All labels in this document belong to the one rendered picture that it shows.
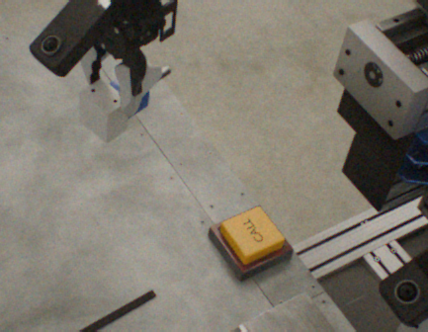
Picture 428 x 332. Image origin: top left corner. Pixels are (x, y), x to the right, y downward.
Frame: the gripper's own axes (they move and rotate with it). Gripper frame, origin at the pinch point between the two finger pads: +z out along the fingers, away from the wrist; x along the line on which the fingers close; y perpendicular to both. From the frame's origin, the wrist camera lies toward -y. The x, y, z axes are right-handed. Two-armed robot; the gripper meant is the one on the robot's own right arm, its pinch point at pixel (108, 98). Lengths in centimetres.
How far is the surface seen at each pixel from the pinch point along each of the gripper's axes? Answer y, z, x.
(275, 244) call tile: 6.0, 11.7, -24.4
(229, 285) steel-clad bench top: -0.7, 15.1, -23.3
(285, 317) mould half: -4.2, 6.1, -33.2
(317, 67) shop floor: 117, 95, 34
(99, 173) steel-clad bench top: -0.5, 15.1, 0.8
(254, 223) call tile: 6.4, 11.4, -20.6
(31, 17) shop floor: 68, 95, 102
